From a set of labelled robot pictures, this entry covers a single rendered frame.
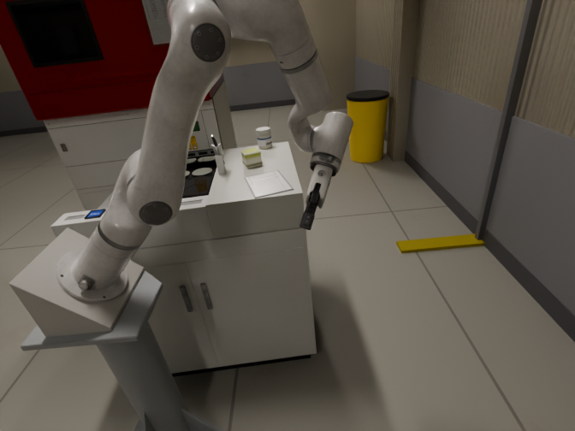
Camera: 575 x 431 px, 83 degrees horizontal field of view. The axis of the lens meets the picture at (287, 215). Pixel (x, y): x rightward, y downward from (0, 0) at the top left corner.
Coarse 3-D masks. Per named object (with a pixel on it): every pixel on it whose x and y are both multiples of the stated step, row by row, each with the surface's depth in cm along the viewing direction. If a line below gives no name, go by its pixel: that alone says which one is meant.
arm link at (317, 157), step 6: (312, 156) 89; (318, 156) 88; (324, 156) 87; (330, 156) 87; (312, 162) 90; (318, 162) 88; (324, 162) 88; (330, 162) 87; (336, 162) 88; (336, 168) 89
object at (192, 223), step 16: (192, 208) 116; (64, 224) 115; (80, 224) 116; (96, 224) 116; (176, 224) 119; (192, 224) 119; (208, 224) 120; (160, 240) 122; (176, 240) 122; (192, 240) 123
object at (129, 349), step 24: (144, 288) 102; (144, 312) 93; (72, 336) 88; (96, 336) 87; (120, 336) 86; (144, 336) 106; (120, 360) 103; (144, 360) 107; (120, 384) 111; (144, 384) 111; (168, 384) 120; (144, 408) 116; (168, 408) 121
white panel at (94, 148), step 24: (48, 120) 156; (72, 120) 157; (96, 120) 158; (120, 120) 159; (144, 120) 160; (216, 120) 164; (72, 144) 163; (96, 144) 164; (120, 144) 164; (72, 168) 169; (96, 168) 170; (120, 168) 171
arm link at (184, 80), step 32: (192, 0) 55; (192, 32) 53; (224, 32) 55; (192, 64) 56; (224, 64) 59; (160, 96) 65; (192, 96) 65; (160, 128) 68; (192, 128) 72; (160, 160) 71; (128, 192) 74; (160, 192) 73; (160, 224) 78
